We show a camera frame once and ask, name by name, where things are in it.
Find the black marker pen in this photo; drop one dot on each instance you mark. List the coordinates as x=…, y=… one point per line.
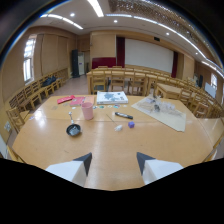
x=123, y=115

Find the pink plastic cup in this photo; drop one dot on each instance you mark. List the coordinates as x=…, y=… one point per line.
x=87, y=110

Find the pink booklet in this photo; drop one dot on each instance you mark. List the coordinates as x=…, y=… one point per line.
x=77, y=101

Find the small white crumpled object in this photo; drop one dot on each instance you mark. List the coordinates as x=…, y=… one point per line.
x=118, y=127

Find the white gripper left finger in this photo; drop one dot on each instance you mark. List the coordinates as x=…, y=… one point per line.
x=71, y=170

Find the window with daylight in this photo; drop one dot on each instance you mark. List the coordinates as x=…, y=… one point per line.
x=28, y=60

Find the clear plastic bag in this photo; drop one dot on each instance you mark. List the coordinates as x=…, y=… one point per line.
x=156, y=104

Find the dark red podium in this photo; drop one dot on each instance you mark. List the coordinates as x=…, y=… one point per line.
x=104, y=62

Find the dark blue bag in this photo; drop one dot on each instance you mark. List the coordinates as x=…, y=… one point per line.
x=49, y=80

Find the white standing air conditioner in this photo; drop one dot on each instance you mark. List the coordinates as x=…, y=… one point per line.
x=81, y=64

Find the small purple cube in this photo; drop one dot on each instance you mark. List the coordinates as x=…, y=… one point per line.
x=131, y=124

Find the thin wooden stick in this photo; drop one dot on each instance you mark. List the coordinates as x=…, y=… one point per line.
x=111, y=119

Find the wooden chair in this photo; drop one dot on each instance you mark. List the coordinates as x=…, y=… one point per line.
x=16, y=118
x=98, y=81
x=137, y=83
x=117, y=80

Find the white projection screen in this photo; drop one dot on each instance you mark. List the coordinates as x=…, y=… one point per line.
x=148, y=55

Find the red flat packet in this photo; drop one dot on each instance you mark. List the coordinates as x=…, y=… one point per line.
x=65, y=99

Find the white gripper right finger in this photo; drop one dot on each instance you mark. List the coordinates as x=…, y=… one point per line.
x=156, y=170

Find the dark red curtain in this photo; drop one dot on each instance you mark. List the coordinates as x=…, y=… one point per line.
x=120, y=51
x=174, y=64

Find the white book with grey print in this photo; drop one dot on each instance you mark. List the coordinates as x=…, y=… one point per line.
x=112, y=97

